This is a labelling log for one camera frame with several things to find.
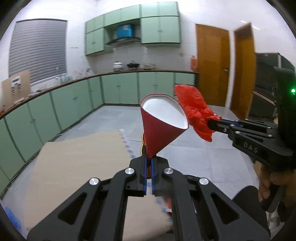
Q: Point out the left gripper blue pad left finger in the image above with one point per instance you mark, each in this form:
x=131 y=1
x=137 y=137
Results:
x=138 y=184

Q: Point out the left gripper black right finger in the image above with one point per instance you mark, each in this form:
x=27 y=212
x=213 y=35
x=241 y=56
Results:
x=160 y=186

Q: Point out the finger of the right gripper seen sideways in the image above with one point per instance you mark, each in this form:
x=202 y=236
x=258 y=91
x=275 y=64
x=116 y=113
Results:
x=225 y=126

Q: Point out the red plastic bag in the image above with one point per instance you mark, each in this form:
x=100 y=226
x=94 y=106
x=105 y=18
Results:
x=196 y=109

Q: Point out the red paper cup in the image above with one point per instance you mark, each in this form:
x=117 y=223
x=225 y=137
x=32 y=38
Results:
x=163 y=120

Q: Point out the green lower kitchen cabinets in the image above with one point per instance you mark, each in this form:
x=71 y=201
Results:
x=27 y=126

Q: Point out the person right hand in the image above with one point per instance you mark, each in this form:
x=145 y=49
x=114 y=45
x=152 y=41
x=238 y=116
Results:
x=286 y=178

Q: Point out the black glass cabinet appliance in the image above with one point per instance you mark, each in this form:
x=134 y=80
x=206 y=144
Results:
x=262 y=107

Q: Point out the brown wooden door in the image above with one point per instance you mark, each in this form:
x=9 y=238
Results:
x=245 y=71
x=213 y=53

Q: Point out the beige cloth covered table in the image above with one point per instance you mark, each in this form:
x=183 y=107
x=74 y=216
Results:
x=63 y=167

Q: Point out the red thermos bottle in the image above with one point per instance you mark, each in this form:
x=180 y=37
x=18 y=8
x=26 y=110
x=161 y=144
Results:
x=193 y=63

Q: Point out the black wok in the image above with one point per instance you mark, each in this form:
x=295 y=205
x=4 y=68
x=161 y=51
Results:
x=133 y=65

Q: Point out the white cooking pot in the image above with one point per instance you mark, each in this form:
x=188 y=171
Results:
x=117 y=66

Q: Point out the blue plastic bag on floor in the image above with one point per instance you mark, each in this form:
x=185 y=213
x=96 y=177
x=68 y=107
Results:
x=14 y=220

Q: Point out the black range hood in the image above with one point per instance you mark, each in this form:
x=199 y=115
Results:
x=123 y=41

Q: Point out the blue box above hood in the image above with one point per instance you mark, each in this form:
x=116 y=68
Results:
x=125 y=31

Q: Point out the cardboard panel with white holder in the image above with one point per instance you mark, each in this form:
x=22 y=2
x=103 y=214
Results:
x=15 y=88

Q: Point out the grey window blind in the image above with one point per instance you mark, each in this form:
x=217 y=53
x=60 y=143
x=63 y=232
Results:
x=39 y=47

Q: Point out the green upper wall cabinets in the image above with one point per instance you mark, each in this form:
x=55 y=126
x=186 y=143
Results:
x=155 y=24

